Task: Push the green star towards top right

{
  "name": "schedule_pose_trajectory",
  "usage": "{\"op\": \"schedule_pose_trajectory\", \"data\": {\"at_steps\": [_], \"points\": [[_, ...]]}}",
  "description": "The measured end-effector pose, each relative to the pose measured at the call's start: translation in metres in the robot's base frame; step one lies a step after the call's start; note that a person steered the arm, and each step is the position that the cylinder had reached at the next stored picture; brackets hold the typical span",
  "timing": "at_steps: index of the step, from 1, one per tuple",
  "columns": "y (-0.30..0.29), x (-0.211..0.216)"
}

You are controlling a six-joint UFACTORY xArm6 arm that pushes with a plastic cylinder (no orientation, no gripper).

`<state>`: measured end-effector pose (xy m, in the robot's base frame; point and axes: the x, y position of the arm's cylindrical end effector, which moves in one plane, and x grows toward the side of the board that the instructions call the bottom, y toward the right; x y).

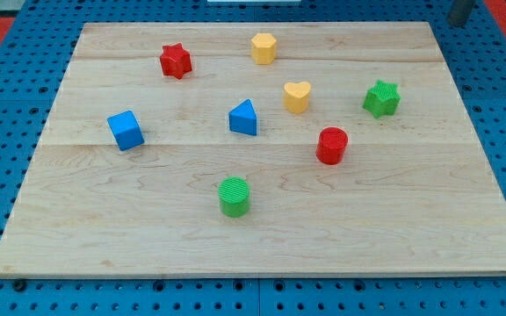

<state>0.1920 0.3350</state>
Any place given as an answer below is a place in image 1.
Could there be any red star block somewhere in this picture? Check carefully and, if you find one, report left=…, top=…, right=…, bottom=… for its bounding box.
left=159, top=43, right=192, bottom=79

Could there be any green star block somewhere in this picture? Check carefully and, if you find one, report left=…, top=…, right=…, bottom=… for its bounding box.
left=363, top=80, right=401, bottom=119

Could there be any light wooden board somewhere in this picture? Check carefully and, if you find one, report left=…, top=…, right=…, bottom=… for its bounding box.
left=0, top=22, right=506, bottom=279

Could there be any green cylinder block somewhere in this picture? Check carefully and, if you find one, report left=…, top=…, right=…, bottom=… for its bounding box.
left=218, top=176, right=250, bottom=218

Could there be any blue triangle block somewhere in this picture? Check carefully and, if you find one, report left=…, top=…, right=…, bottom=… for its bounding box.
left=228, top=99, right=257, bottom=136

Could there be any yellow heart block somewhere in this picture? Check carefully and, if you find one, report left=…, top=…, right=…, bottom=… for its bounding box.
left=283, top=82, right=311, bottom=114

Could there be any red cylinder block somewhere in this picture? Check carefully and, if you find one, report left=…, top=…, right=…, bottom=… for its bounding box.
left=315, top=126, right=348, bottom=165

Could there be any yellow hexagon block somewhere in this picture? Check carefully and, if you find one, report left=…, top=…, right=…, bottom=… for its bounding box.
left=251, top=33, right=277, bottom=65

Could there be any blue cube block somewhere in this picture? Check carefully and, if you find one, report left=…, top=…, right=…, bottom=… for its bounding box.
left=107, top=111, right=144, bottom=151

